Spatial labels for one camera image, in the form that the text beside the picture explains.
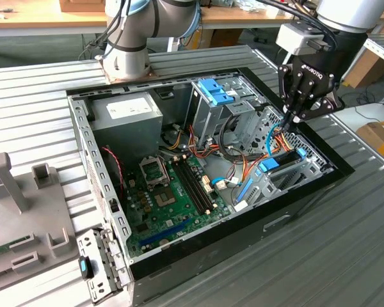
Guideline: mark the grey parts rack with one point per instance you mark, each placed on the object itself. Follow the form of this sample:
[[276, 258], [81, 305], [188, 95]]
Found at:
[[35, 217]]

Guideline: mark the blue plastic drive latch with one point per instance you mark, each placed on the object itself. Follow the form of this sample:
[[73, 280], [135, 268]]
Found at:
[[214, 91]]

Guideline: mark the CPU socket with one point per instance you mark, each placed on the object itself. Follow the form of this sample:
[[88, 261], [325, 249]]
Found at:
[[152, 174]]

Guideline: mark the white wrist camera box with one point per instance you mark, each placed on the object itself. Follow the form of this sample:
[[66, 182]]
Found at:
[[291, 36]]

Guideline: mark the blue expansion slot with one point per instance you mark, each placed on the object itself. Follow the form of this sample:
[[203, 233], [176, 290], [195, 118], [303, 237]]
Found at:
[[166, 231]]

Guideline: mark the green motherboard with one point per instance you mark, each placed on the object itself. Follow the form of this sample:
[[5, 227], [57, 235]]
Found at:
[[176, 217]]

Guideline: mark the silver slot retention bracket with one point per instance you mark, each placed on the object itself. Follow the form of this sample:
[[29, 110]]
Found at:
[[112, 256]]

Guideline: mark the brown cardboard box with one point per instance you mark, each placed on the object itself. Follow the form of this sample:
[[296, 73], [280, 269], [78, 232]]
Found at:
[[224, 38], [76, 5]]

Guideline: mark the metal disk bay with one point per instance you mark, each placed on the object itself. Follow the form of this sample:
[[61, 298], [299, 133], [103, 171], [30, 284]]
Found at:
[[272, 189]]

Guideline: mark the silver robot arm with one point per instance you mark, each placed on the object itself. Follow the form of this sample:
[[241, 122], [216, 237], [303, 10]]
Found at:
[[128, 35]]

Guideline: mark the metal drive cage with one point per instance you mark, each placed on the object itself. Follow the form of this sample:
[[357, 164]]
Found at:
[[208, 121]]

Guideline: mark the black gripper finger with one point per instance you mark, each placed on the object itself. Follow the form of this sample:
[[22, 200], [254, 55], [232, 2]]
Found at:
[[289, 96], [323, 105]]

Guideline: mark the black RAM slot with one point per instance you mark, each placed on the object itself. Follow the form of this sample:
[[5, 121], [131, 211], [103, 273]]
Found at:
[[200, 184], [190, 188]]

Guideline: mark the blue black latch tab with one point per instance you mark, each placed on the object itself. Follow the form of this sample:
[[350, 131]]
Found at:
[[82, 267]]

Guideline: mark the grey power supply unit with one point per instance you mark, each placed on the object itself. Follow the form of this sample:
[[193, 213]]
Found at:
[[124, 134]]

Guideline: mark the aluminium frame shelf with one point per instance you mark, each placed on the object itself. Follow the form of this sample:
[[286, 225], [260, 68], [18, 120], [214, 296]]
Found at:
[[382, 51]]

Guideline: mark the brown square base plate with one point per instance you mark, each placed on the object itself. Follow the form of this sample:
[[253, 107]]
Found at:
[[115, 81]]

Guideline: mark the hard disk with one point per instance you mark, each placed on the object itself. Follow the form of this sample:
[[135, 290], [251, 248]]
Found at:
[[268, 165]]

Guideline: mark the square black chipset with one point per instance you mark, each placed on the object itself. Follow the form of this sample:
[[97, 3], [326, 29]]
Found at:
[[164, 198]]

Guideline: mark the black open PC case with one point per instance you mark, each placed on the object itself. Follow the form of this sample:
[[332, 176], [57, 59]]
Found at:
[[230, 256]]

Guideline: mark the cardboard box with label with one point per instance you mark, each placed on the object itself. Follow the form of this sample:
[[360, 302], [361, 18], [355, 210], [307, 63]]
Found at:
[[377, 137]]

